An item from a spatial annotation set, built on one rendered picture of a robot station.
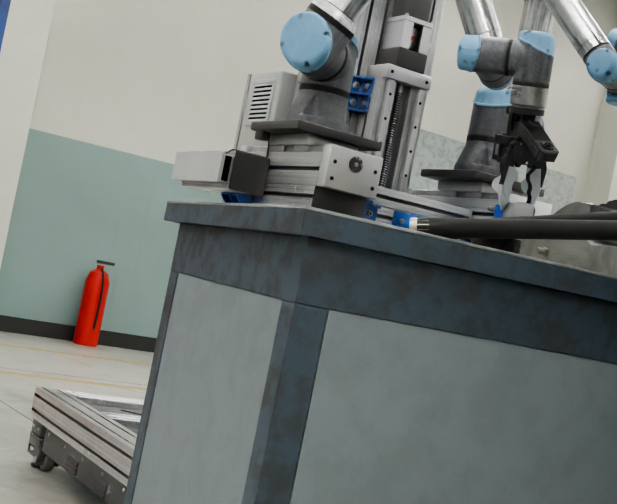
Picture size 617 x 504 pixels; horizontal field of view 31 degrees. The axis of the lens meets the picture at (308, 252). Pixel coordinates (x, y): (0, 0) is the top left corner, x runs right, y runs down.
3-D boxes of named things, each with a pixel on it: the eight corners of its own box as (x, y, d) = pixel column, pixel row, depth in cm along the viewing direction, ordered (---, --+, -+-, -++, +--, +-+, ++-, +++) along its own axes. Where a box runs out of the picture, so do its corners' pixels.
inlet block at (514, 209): (477, 219, 237) (481, 194, 236) (497, 221, 238) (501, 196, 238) (509, 229, 225) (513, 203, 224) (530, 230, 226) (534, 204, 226)
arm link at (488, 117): (458, 132, 275) (468, 79, 275) (480, 144, 286) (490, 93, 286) (502, 137, 268) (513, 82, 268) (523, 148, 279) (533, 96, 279)
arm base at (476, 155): (440, 171, 279) (448, 133, 279) (486, 184, 286) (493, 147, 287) (478, 172, 266) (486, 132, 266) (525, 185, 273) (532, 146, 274)
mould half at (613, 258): (466, 264, 226) (479, 199, 226) (570, 286, 236) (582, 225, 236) (623, 283, 180) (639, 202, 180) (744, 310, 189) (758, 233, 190)
